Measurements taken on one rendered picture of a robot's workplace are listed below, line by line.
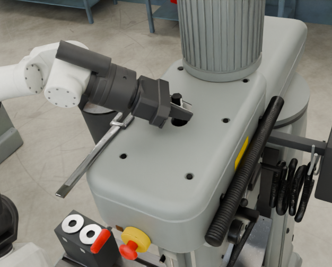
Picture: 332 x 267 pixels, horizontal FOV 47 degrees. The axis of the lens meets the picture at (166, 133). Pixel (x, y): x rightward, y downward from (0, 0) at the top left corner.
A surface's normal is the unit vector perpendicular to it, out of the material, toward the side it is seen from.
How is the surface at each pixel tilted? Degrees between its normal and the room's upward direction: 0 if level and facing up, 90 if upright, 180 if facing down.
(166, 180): 0
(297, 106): 0
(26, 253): 28
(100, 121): 94
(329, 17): 90
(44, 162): 0
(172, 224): 90
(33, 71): 81
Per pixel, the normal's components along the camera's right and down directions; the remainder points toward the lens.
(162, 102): 0.41, -0.69
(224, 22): -0.04, 0.68
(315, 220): -0.11, -0.73
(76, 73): 0.41, -0.46
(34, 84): 0.95, -0.10
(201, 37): -0.50, 0.63
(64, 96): -0.08, 0.84
